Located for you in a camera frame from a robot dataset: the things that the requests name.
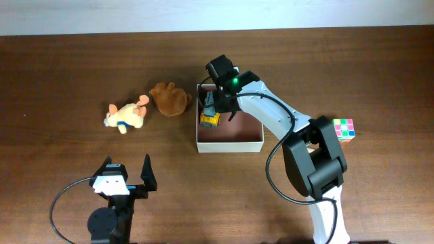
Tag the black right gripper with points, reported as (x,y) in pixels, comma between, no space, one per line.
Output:
(218,103)

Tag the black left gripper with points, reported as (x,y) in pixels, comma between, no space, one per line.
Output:
(149,180)

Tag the yellow grey toy truck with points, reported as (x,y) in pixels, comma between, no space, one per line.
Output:
(209,117)

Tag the brown plush bear toy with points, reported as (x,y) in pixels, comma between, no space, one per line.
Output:
(169,99)

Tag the colourful puzzle cube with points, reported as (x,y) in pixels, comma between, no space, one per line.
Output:
(344,129)

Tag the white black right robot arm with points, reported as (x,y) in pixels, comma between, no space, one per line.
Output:
(312,154)

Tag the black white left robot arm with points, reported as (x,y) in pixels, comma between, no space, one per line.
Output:
(112,224)

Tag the yellow plush pig toy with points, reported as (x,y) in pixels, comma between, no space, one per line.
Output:
(130,115)

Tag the white cardboard box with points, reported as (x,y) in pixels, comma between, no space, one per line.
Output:
(243,134)

